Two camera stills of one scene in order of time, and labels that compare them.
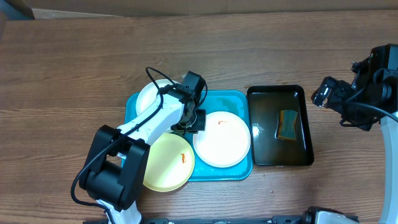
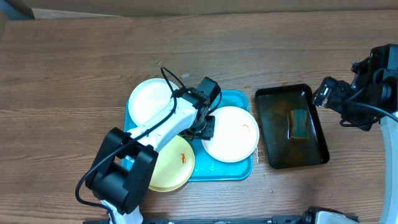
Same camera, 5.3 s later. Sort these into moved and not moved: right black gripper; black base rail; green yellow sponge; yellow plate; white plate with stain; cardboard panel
Moved: green yellow sponge; white plate with stain
Not moved: yellow plate; right black gripper; cardboard panel; black base rail
